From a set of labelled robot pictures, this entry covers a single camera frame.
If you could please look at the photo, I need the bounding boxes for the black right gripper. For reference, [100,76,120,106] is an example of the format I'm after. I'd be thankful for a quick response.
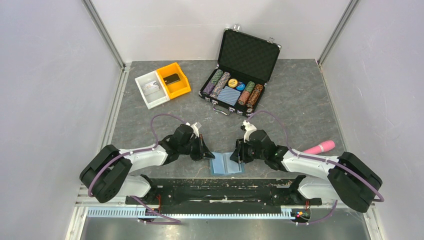
[230,137,267,164]

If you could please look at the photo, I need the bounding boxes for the red poker chip stack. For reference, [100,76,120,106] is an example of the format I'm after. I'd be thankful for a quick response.
[237,90,251,106]

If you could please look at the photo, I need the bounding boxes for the black poker chip case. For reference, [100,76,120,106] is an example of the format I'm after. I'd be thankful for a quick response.
[198,28,281,117]

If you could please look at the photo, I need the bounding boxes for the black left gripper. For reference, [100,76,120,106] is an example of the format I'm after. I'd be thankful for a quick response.
[179,134,215,161]

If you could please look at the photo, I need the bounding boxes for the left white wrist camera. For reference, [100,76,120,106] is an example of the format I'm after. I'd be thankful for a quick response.
[185,122,202,138]

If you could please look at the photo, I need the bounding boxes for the blue playing card deck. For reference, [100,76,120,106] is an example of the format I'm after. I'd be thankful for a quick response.
[217,86,241,106]

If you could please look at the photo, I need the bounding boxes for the green poker chip stack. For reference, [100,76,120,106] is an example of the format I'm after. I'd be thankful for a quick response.
[209,69,224,86]

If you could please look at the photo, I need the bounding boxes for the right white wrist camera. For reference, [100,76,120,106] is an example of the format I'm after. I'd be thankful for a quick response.
[240,120,257,143]

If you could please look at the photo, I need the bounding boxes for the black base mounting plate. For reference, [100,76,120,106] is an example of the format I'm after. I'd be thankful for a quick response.
[140,175,322,214]

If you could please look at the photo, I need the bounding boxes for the pink cylindrical tube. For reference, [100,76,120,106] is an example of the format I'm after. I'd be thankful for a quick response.
[303,140,336,155]

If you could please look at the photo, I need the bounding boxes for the blue round chip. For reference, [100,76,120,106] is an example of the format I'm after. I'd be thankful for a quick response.
[235,82,246,91]

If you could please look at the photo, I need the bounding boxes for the brown orange chip stack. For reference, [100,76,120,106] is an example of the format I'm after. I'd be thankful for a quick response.
[246,84,264,108]

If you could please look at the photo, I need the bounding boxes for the yellow plastic bin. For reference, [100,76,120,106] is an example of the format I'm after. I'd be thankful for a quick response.
[156,62,191,100]

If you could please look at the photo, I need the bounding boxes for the white plastic bin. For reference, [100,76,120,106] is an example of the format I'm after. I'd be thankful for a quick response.
[134,70,171,110]

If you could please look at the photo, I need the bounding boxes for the green red chip stack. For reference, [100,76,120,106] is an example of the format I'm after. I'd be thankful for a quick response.
[244,81,256,93]

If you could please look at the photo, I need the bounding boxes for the pink grey chip stack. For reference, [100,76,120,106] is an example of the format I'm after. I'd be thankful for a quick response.
[209,72,231,98]

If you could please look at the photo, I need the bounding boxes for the black card in yellow bin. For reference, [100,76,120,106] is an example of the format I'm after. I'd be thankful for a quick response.
[163,73,181,86]

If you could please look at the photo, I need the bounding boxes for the purple poker chip stack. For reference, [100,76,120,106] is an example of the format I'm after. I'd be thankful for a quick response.
[202,82,215,95]

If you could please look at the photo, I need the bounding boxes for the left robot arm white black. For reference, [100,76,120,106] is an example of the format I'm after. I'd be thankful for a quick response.
[79,122,215,204]

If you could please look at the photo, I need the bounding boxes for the blue card holder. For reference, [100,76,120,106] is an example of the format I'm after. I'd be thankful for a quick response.
[209,152,245,176]

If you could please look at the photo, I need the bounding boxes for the silver card in white bin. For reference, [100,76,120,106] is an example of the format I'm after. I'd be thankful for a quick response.
[141,80,160,96]

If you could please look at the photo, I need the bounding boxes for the yellow dealer button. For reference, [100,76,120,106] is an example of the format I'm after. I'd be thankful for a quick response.
[228,78,238,88]

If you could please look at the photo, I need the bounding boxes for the white slotted cable duct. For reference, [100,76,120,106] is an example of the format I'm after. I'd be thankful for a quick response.
[86,206,295,220]

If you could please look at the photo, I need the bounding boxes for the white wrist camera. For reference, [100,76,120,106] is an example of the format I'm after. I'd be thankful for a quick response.
[185,122,202,138]
[240,120,257,143]

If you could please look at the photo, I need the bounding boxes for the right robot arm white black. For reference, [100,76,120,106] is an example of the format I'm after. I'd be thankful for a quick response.
[230,130,383,213]

